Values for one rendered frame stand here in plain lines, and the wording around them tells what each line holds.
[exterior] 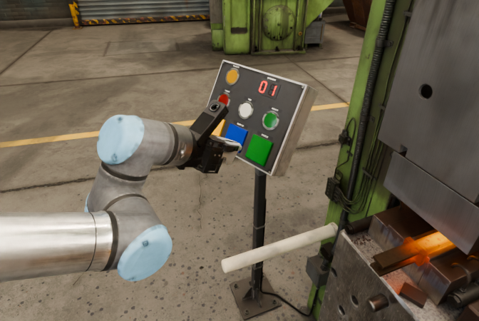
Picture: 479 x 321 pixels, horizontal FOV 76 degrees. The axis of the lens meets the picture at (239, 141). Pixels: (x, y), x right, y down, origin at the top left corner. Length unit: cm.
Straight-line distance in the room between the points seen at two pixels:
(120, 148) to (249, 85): 54
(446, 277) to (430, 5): 49
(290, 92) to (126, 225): 58
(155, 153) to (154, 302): 129
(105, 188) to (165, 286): 128
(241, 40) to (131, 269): 505
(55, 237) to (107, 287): 146
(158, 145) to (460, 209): 54
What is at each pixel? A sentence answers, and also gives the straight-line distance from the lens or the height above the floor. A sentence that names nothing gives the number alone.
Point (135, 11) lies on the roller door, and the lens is 837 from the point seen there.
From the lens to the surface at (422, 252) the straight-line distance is 73.
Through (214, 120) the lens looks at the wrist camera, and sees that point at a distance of 70.
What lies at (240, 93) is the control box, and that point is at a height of 113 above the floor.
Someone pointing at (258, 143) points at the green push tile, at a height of 103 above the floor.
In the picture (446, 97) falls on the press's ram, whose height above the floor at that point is 131.
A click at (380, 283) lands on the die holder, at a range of 80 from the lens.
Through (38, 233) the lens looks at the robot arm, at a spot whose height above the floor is 121.
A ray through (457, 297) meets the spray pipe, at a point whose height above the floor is 96.
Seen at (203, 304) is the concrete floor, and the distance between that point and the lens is 176.
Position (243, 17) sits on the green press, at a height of 59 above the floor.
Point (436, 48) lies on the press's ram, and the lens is 63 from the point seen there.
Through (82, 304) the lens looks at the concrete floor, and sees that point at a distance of 193.
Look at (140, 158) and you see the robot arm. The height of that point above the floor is 120.
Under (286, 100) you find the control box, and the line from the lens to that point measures 90.
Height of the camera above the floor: 152
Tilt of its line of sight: 32 degrees down
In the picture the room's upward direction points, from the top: straight up
